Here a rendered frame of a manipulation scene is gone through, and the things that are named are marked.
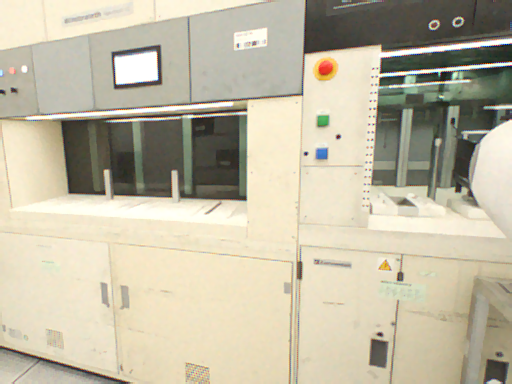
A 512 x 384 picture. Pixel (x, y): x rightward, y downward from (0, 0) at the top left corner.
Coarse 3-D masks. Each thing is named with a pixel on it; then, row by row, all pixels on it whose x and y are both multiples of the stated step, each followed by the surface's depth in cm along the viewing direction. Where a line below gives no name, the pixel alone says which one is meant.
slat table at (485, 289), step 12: (480, 276) 93; (480, 288) 90; (492, 288) 86; (504, 288) 86; (480, 300) 91; (492, 300) 84; (504, 300) 80; (480, 312) 92; (504, 312) 78; (468, 324) 96; (480, 324) 93; (468, 336) 95; (480, 336) 93; (480, 348) 94; (468, 360) 95; (480, 360) 94; (468, 372) 96
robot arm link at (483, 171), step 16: (496, 128) 37; (480, 144) 37; (496, 144) 35; (480, 160) 36; (496, 160) 34; (480, 176) 36; (496, 176) 34; (480, 192) 36; (496, 192) 34; (496, 208) 35; (496, 224) 36
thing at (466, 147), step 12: (492, 108) 106; (504, 108) 104; (504, 120) 108; (468, 132) 112; (480, 132) 110; (468, 144) 111; (456, 156) 123; (468, 156) 111; (456, 168) 122; (468, 168) 110; (456, 180) 121; (468, 180) 109; (468, 192) 124
